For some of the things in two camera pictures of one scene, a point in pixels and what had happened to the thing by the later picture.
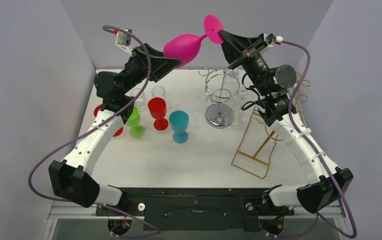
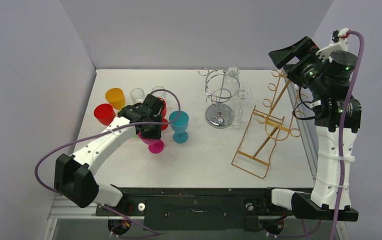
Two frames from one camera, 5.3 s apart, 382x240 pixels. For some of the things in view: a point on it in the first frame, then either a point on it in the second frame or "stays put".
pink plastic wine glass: (185, 47) → (155, 146)
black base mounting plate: (196, 209) stays put
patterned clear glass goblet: (158, 91) stays put
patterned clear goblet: (141, 102) stays put
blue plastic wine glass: (179, 120) stays put
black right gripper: (246, 52) → (297, 64)
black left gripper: (161, 65) → (155, 135)
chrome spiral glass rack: (220, 86) stays put
